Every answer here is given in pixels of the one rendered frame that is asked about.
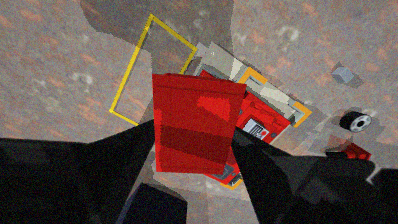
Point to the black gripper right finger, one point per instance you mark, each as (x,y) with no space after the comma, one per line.
(275,179)

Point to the black toy wheel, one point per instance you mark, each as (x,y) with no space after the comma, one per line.
(355,121)

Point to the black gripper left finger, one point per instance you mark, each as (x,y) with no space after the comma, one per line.
(104,171)

